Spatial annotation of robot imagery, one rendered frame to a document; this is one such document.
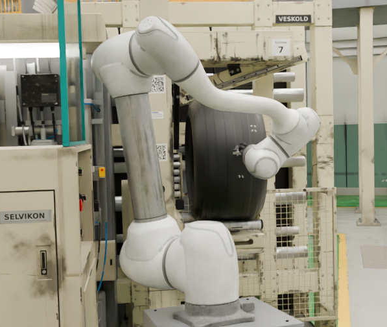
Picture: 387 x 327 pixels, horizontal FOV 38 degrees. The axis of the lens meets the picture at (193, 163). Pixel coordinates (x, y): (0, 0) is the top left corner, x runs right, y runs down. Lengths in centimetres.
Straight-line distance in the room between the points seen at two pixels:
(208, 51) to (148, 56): 119
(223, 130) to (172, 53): 79
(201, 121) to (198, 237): 85
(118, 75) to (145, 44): 15
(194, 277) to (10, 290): 53
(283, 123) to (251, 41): 99
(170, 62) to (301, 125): 53
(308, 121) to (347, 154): 971
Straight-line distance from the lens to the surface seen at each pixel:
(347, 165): 1160
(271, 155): 184
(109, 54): 165
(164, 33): 154
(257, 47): 278
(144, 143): 165
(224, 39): 276
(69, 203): 166
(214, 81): 287
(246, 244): 247
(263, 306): 178
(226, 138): 227
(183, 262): 158
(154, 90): 244
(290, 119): 186
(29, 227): 168
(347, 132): 1158
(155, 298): 253
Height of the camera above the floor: 130
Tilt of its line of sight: 3 degrees down
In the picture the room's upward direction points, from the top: 2 degrees counter-clockwise
